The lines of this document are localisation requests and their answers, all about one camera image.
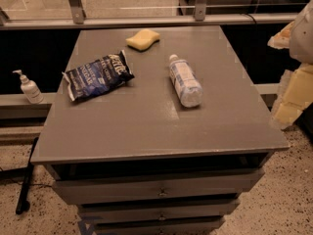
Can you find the bottom grey drawer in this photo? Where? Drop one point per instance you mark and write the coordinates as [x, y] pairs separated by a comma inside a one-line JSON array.
[[156, 227]]

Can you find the middle grey drawer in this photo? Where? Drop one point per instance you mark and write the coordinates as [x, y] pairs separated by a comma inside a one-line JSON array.
[[159, 211]]

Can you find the clear plastic water bottle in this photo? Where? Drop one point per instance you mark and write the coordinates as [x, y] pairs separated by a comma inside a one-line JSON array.
[[188, 88]]

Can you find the blue chip bag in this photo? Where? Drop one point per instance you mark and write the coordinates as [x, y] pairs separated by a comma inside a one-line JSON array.
[[98, 77]]

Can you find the black bar on floor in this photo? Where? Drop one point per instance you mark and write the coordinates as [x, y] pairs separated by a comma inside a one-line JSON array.
[[23, 204]]

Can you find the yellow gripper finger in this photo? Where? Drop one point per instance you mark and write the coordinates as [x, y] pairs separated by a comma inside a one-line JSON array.
[[295, 94], [281, 40]]

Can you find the grey drawer cabinet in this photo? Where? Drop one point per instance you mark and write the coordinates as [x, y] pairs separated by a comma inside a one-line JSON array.
[[142, 129]]

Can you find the metal window rail frame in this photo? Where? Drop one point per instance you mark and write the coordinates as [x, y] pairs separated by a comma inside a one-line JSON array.
[[55, 14]]

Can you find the top grey drawer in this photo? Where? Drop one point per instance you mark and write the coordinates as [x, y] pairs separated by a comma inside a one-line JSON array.
[[113, 190]]

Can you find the white pump dispenser bottle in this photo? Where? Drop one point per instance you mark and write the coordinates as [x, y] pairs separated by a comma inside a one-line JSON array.
[[30, 89]]

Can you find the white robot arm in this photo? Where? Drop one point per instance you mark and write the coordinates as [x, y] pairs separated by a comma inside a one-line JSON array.
[[301, 41]]

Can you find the yellow sponge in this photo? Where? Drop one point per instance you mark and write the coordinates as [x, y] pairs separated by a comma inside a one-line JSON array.
[[143, 39]]

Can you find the grey drawer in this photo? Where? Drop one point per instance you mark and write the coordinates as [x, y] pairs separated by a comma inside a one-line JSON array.
[[156, 227], [113, 190], [159, 211]]

